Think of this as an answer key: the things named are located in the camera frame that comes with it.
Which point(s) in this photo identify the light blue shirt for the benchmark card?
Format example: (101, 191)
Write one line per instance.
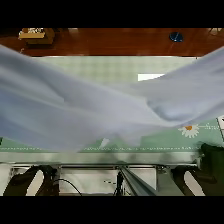
(83, 110)

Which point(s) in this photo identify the blue round object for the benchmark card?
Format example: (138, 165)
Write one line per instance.
(176, 36)

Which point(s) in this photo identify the cardboard box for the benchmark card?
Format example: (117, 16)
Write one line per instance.
(38, 36)

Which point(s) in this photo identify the silver frame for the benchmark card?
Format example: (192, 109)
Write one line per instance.
(140, 186)

